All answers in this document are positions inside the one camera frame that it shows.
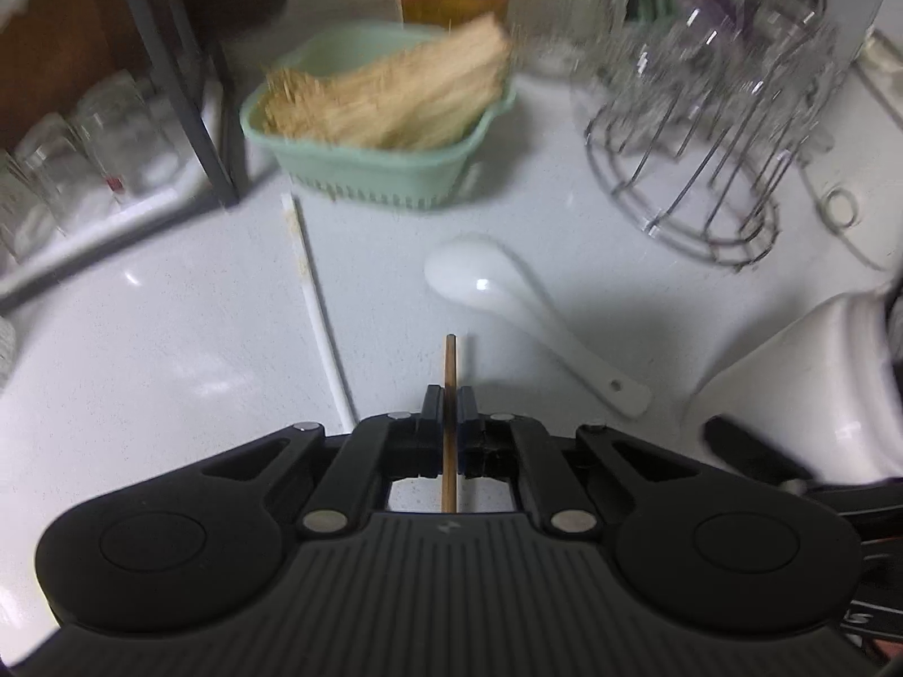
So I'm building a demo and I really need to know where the wooden chopstick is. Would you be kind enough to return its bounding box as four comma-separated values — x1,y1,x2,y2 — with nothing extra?
441,333,459,515

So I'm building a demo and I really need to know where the purple cup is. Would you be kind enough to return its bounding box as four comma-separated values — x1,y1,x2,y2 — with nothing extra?
677,0,749,29

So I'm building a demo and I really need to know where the green plastic basket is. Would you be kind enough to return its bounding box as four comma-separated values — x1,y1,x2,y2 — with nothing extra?
240,21,518,213

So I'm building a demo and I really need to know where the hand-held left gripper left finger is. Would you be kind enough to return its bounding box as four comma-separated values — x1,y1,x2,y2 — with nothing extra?
201,384,447,537

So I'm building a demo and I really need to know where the white ceramic mug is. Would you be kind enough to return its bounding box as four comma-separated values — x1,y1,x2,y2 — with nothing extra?
683,282,903,484

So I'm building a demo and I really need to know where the wire glass rack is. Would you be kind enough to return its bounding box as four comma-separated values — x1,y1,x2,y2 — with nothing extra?
584,0,848,269

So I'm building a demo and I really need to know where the small clear glass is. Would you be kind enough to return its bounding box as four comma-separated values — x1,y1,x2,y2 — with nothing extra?
14,113,107,234
0,148,43,262

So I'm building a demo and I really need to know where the small glass with red label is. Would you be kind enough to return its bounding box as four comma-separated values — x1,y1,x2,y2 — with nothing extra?
74,71,188,205

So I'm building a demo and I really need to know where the textured glass tumbler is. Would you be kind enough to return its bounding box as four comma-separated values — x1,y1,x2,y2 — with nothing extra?
508,0,632,78

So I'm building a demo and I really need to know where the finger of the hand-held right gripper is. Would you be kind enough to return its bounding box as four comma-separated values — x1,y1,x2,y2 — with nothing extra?
704,416,812,493

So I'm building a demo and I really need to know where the bundle of wooden toothpicks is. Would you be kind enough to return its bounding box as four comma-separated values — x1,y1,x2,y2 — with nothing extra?
262,12,515,151

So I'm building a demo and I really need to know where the white plastic tray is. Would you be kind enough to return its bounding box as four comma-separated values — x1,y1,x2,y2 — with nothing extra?
0,176,227,311

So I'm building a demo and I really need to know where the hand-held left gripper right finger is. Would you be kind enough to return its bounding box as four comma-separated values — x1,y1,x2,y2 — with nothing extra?
457,385,707,537

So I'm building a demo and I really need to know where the white ceramic spoon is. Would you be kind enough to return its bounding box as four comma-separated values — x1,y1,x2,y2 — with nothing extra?
424,240,652,419

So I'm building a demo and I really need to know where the dark metal rack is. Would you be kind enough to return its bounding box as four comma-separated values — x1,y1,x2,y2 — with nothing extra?
106,0,244,209

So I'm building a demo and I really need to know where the white chopstick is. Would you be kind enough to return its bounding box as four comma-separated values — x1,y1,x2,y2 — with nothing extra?
280,192,356,433

